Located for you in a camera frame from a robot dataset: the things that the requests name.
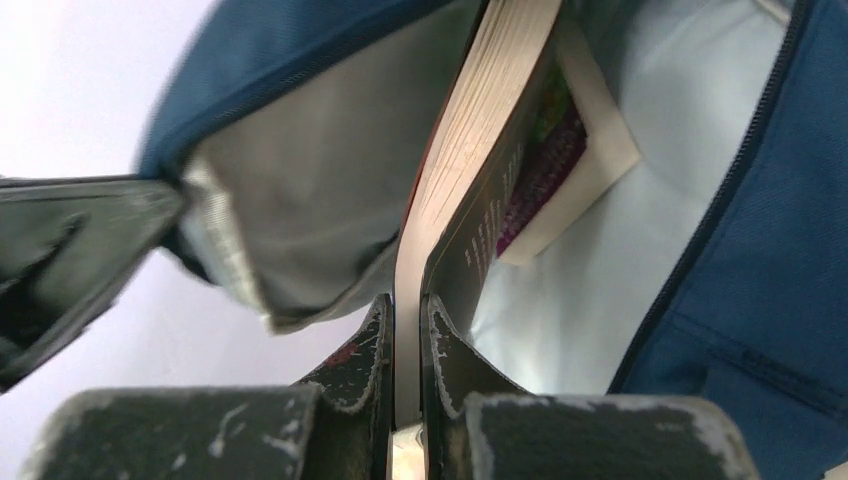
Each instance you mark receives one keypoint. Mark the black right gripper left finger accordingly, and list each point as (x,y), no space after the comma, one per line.
(334,423)

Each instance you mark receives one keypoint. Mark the navy blue student backpack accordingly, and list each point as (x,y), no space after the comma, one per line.
(715,268)

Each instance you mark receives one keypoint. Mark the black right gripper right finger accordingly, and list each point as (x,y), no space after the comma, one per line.
(480,425)

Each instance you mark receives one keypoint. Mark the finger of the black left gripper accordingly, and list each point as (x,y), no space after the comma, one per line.
(68,248)

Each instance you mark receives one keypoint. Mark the green dark cover book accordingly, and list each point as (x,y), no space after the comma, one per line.
(467,175)

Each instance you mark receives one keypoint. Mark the purple Treehouse book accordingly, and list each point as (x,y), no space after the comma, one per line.
(579,159)

